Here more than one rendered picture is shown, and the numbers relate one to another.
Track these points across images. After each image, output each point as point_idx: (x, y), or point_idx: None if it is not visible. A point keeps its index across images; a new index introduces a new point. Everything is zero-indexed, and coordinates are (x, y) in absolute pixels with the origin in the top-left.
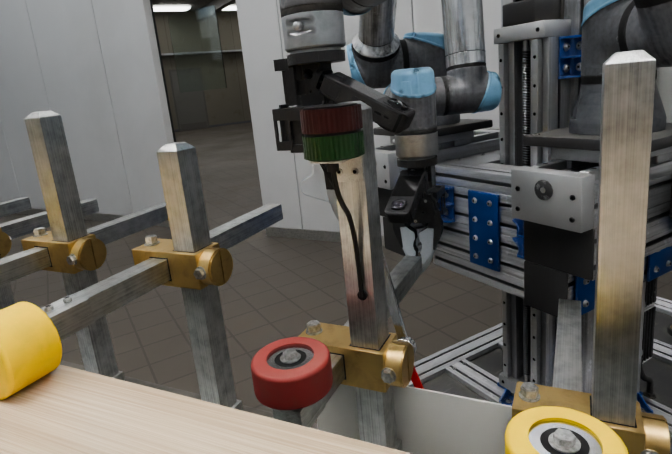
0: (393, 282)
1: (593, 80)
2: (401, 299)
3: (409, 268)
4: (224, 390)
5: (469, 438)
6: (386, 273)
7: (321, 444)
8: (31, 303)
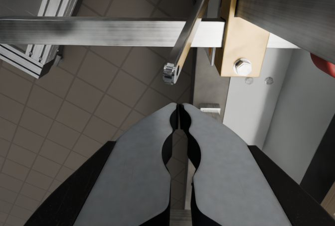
0: (88, 29)
1: None
2: (94, 17)
3: (38, 23)
4: (215, 118)
5: None
6: None
7: None
8: None
